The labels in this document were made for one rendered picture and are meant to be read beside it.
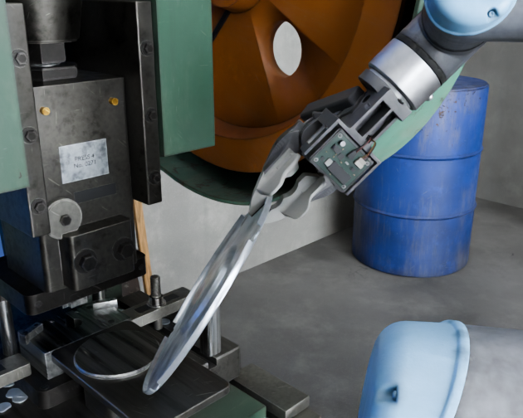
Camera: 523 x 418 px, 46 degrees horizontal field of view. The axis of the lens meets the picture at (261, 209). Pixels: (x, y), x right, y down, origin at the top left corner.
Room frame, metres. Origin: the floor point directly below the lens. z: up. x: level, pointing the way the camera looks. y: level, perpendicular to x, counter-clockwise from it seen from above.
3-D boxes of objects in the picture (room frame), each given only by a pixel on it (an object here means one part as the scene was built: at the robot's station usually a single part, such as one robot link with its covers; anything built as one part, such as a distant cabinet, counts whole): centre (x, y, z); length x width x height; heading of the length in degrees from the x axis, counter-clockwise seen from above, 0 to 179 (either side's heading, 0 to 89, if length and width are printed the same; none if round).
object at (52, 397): (0.88, 0.30, 0.72); 0.20 x 0.16 x 0.03; 135
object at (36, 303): (0.88, 0.30, 0.86); 0.20 x 0.16 x 0.05; 135
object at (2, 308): (0.86, 0.40, 0.81); 0.02 x 0.02 x 0.14
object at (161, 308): (1.00, 0.18, 0.76); 0.17 x 0.06 x 0.10; 135
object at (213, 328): (0.91, 0.09, 0.75); 0.03 x 0.03 x 0.10; 45
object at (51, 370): (0.87, 0.30, 0.76); 0.15 x 0.09 x 0.05; 135
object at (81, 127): (0.85, 0.27, 1.04); 0.17 x 0.15 x 0.30; 45
